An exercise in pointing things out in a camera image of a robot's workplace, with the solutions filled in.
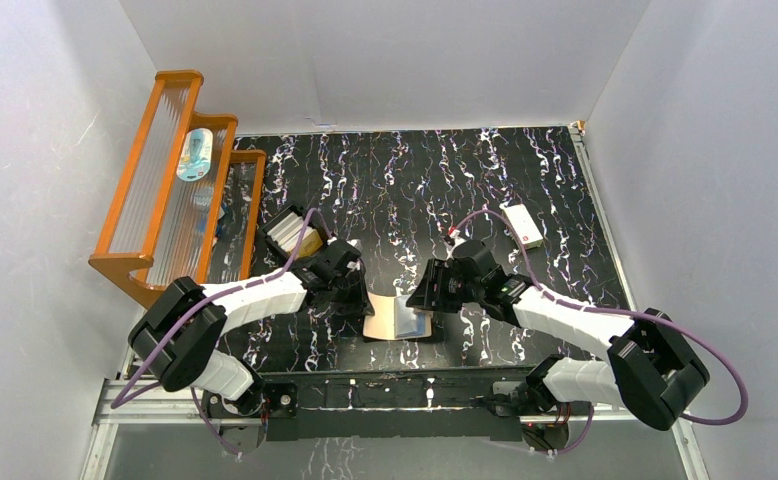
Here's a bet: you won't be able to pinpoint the stack of white cards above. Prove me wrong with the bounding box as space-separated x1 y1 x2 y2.
269 211 304 254

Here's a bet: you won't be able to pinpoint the tan blue card holder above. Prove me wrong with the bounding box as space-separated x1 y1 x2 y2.
363 292 433 341

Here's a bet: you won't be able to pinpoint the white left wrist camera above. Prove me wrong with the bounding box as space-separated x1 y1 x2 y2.
346 239 363 271

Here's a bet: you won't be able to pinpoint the white cardboard box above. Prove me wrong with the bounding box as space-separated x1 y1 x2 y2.
500 203 544 249

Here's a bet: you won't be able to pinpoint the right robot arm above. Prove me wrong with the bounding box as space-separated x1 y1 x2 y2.
406 240 710 431

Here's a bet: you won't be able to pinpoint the orange wooden tiered rack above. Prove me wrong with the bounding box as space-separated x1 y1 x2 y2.
89 70 267 308

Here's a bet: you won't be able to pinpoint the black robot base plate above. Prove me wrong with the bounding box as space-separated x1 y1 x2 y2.
203 370 592 444

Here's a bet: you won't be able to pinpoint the blue white blister pack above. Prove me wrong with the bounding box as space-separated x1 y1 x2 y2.
176 128 214 182

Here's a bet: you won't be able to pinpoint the blue items on rack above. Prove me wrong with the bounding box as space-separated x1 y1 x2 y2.
192 187 230 243

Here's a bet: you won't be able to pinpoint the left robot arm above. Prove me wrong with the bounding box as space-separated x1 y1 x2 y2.
128 240 373 416

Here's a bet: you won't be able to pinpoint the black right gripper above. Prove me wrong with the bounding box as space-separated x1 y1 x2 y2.
405 258 484 314

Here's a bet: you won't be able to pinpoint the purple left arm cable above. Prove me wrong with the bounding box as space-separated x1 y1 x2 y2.
110 207 334 458

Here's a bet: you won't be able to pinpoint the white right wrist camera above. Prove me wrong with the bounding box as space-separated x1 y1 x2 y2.
445 230 467 258

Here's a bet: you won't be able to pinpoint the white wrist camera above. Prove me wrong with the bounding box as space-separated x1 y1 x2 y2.
346 239 363 271
445 230 467 258

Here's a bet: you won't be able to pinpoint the aluminium frame rail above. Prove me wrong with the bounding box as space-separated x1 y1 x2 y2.
84 374 712 480

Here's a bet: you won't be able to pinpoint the black plastic card bin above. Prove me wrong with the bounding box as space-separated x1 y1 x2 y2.
259 204 329 263

